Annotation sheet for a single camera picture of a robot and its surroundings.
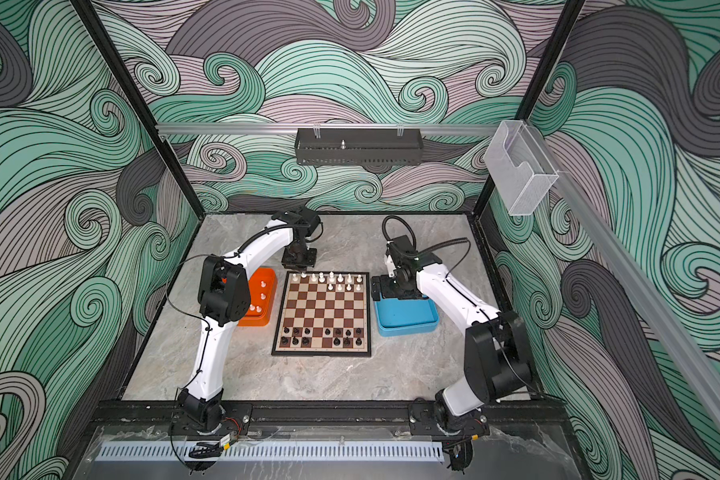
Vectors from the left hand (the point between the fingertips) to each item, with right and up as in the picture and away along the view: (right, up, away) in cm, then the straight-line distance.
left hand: (307, 268), depth 96 cm
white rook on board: (-4, -4, +1) cm, 6 cm away
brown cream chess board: (+6, -13, -6) cm, 16 cm away
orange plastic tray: (-12, -12, -2) cm, 17 cm away
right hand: (+26, -6, -9) cm, 28 cm away
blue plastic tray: (+29, -15, -4) cm, 33 cm away
